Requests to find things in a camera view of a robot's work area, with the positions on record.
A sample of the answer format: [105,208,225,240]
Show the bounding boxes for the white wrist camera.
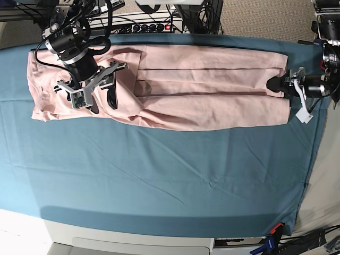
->
[70,89,94,109]
[293,79,313,124]

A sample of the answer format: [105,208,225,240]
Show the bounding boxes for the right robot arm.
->
[42,1,127,113]

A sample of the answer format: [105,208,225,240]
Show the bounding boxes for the pink T-shirt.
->
[27,44,290,132]

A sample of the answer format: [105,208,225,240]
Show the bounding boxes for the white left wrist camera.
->
[293,79,313,124]

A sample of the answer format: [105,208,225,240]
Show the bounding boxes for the teal table cloth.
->
[1,35,329,237]

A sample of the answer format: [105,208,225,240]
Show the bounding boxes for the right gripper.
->
[64,55,128,114]

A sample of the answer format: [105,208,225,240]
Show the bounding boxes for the white power strip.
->
[87,16,184,36]

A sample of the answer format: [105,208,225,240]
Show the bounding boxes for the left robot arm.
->
[267,1,339,103]

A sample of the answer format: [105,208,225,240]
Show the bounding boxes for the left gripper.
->
[266,67,330,98]

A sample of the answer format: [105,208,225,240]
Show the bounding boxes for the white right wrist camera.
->
[70,89,94,109]

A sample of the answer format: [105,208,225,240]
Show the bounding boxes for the orange blue clamp bottom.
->
[250,223,285,255]

